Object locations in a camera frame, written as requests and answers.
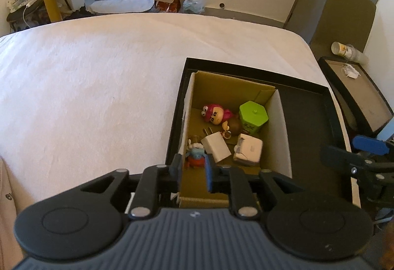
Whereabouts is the large black tray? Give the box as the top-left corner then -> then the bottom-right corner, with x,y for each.
165,57 -> 353,201

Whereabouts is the white plug charger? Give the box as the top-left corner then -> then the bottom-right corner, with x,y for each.
201,128 -> 232,163

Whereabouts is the large cardboard sheet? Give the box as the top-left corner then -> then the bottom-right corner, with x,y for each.
309,0 -> 377,53

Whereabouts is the brown round figurine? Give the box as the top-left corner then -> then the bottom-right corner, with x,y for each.
222,118 -> 242,139

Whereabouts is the green hexagonal box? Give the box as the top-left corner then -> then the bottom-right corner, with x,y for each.
239,101 -> 269,135

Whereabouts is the printed paper cup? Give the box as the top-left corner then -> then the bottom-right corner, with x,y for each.
331,41 -> 354,58

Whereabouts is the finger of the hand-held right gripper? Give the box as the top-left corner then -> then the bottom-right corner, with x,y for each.
322,145 -> 373,178
352,135 -> 390,156

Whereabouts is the white floor mat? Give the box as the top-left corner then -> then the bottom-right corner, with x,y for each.
89,0 -> 153,14

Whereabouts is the white cube robot toy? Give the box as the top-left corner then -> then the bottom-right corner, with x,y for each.
233,134 -> 264,166

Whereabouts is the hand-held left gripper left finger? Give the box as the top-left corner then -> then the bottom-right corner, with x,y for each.
79,153 -> 185,218

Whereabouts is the small cardboard box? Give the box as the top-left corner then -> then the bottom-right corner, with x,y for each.
177,71 -> 293,209

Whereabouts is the pale pink cloth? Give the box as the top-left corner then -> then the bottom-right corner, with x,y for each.
0,157 -> 23,270

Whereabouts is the pink figurine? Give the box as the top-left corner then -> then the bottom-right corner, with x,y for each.
201,104 -> 233,125

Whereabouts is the blue and red figurine keychain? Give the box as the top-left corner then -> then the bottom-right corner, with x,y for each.
185,136 -> 207,169

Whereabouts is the white face mask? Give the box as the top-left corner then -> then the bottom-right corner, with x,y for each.
340,63 -> 361,79

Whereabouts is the clear plastic bag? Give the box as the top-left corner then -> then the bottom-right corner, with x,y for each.
183,0 -> 205,14

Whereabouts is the black frame with brown base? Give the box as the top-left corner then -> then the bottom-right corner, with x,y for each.
318,56 -> 394,138

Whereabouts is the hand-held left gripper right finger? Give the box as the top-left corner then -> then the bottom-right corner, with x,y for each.
204,154 -> 311,218

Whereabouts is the stack of clear cups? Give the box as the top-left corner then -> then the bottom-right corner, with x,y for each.
349,46 -> 369,65

